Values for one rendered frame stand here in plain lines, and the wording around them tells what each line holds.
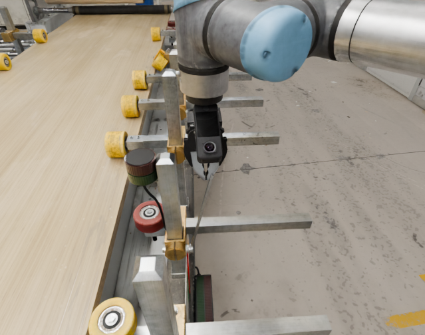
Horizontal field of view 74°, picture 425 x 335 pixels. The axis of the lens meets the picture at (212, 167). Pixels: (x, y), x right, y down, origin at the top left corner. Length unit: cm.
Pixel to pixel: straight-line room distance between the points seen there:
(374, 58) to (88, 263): 63
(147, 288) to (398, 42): 43
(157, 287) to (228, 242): 142
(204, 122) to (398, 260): 166
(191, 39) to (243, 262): 140
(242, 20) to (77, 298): 55
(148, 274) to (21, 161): 75
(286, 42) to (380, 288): 159
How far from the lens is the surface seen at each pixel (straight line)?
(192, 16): 47
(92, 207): 79
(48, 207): 84
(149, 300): 40
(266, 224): 76
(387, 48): 45
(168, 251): 70
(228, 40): 41
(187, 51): 49
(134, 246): 103
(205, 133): 51
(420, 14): 45
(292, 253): 179
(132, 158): 56
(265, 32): 38
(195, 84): 50
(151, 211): 72
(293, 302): 164
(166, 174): 56
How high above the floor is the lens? 143
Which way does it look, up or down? 39 degrees down
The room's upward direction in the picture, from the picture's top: straight up
